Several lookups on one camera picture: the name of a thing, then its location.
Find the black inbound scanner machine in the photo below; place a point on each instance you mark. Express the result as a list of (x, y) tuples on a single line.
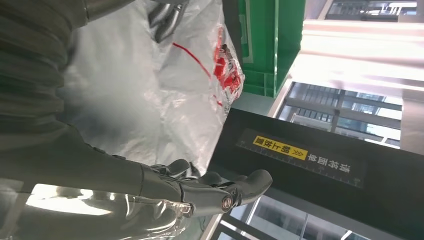
[(381, 198)]

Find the black yellow ruler label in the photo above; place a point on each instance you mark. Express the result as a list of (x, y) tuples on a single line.
[(298, 155)]

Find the green plastic crate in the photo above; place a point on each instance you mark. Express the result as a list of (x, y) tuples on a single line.
[(265, 39)]

